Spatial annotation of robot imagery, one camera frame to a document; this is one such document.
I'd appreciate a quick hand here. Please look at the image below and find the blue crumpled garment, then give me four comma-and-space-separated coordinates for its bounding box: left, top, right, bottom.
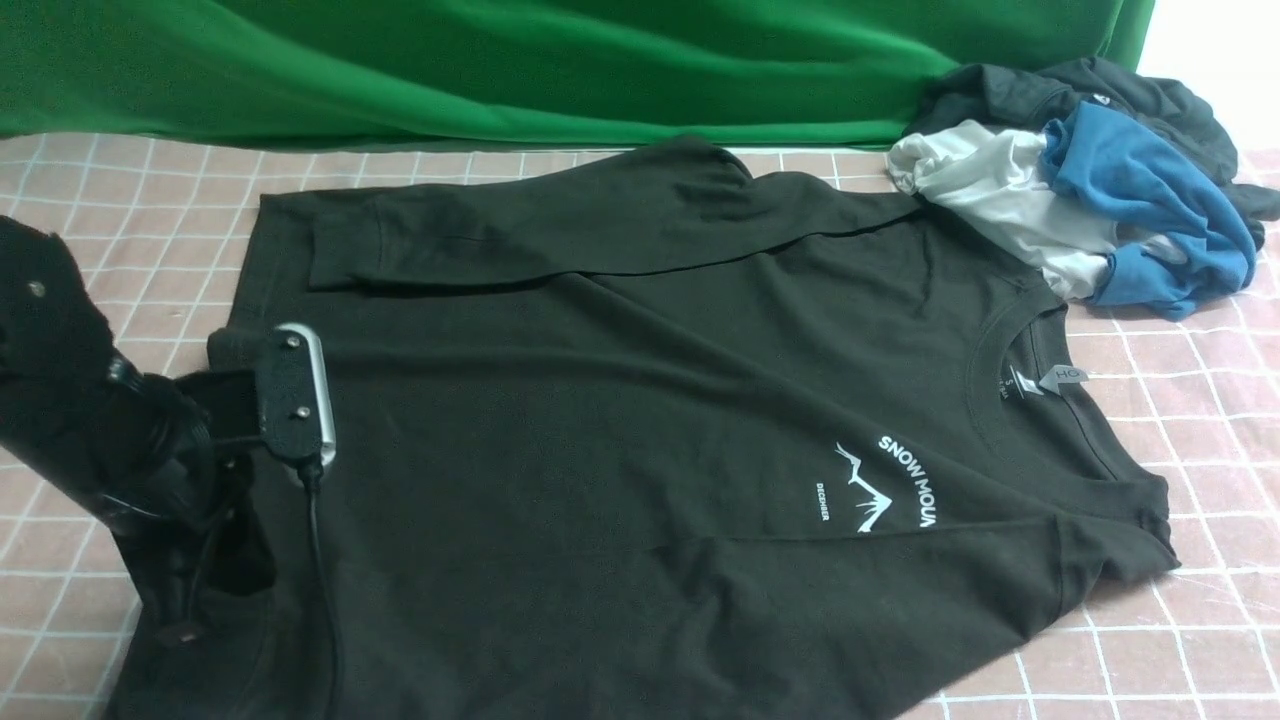
1039, 102, 1257, 322

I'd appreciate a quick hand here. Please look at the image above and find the black left camera cable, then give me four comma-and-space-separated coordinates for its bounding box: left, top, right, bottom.
298, 455, 346, 720

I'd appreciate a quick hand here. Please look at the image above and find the green backdrop cloth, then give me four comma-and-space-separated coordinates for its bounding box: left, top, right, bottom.
1, 1, 1155, 150

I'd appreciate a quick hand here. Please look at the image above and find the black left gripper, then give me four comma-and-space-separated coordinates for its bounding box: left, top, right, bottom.
110, 370, 276, 647

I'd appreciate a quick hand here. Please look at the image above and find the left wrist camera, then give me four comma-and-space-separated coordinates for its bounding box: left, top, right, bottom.
253, 323, 337, 477

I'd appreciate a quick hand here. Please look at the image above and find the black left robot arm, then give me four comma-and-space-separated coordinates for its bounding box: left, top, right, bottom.
1, 217, 276, 644

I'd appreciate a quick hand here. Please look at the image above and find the white crumpled garment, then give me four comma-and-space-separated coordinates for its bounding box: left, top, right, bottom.
886, 120, 1188, 300

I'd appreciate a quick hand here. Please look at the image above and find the dark gray crumpled garment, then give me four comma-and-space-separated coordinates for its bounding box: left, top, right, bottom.
902, 56, 1279, 249

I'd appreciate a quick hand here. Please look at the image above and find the dark gray long-sleeve shirt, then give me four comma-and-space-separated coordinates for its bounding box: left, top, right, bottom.
105, 136, 1181, 720

